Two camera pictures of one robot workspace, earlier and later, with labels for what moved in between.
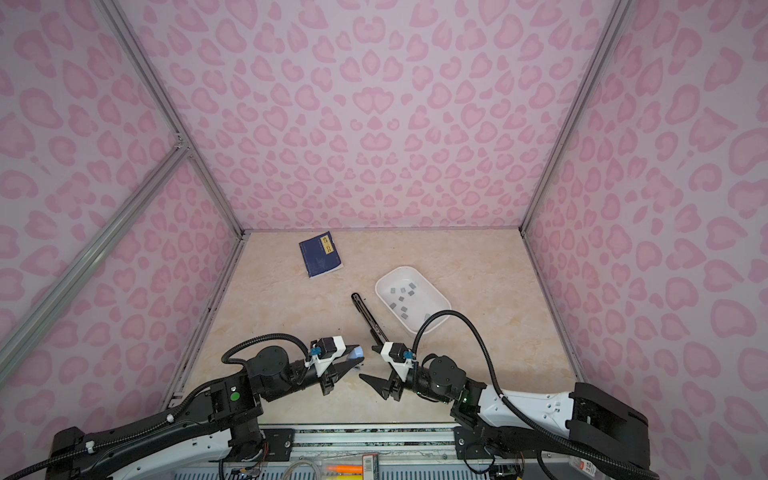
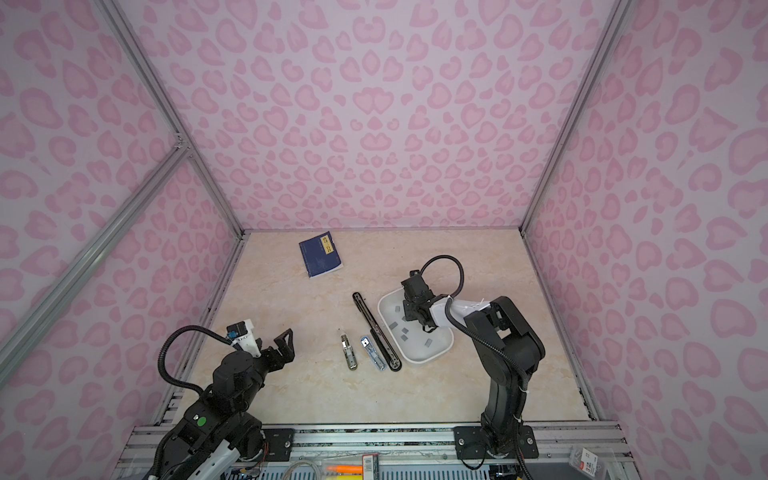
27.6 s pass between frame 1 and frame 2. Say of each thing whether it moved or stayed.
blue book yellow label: stayed
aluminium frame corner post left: stayed
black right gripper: moved
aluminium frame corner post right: stayed
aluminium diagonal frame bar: stayed
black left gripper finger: moved
